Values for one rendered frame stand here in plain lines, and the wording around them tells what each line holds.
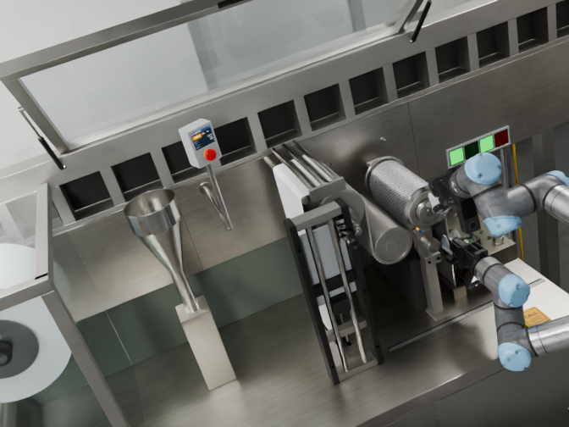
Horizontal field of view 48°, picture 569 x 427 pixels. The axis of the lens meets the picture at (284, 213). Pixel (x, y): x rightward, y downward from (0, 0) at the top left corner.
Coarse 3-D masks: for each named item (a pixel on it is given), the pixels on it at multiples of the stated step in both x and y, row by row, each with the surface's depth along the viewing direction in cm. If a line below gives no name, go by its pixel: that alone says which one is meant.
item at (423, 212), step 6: (426, 198) 180; (420, 204) 179; (426, 204) 179; (420, 210) 179; (426, 210) 180; (420, 216) 180; (426, 216) 180; (432, 216) 181; (438, 216) 182; (426, 222) 181; (432, 222) 182
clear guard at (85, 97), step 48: (288, 0) 149; (336, 0) 159; (384, 0) 172; (144, 48) 142; (192, 48) 152; (240, 48) 163; (288, 48) 176; (336, 48) 191; (48, 96) 145; (96, 96) 155; (144, 96) 167; (192, 96) 180
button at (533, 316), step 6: (534, 306) 184; (528, 312) 183; (534, 312) 182; (540, 312) 182; (528, 318) 181; (534, 318) 180; (540, 318) 180; (546, 318) 179; (528, 324) 179; (534, 324) 178
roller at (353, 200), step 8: (344, 192) 172; (352, 192) 173; (328, 200) 171; (344, 200) 173; (352, 200) 174; (360, 200) 175; (352, 208) 175; (360, 208) 176; (360, 216) 177; (320, 224) 174
